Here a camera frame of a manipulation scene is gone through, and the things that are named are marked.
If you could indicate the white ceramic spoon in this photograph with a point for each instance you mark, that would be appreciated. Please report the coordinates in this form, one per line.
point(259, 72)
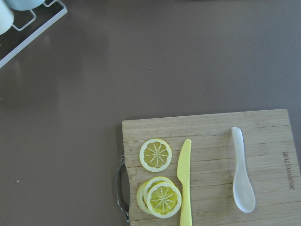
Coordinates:
point(242, 189)

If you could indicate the single lemon slice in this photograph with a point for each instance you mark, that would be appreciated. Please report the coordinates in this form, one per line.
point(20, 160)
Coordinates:
point(155, 155)

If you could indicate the yellow plastic knife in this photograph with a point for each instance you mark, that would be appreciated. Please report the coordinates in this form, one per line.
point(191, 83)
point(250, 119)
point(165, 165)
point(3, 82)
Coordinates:
point(183, 174)

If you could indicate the lower stacked lemon slice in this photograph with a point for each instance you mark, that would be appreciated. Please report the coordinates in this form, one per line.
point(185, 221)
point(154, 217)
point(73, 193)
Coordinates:
point(144, 188)

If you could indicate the stacked lemon slice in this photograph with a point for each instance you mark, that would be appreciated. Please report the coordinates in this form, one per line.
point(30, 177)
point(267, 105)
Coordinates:
point(164, 200)
point(144, 188)

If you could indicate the top stacked lemon slice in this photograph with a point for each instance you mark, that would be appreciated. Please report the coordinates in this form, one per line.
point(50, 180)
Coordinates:
point(164, 200)

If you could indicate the bamboo cutting board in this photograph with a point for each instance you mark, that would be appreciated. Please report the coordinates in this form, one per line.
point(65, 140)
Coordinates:
point(271, 160)

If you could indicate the light blue cup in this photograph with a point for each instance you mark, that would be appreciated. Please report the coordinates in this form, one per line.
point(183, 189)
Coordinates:
point(24, 5)

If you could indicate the pale white cup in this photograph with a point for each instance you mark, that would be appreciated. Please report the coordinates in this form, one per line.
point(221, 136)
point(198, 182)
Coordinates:
point(6, 17)

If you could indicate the white wire cup rack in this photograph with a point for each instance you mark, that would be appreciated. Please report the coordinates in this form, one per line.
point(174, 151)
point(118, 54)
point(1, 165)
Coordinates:
point(27, 26)

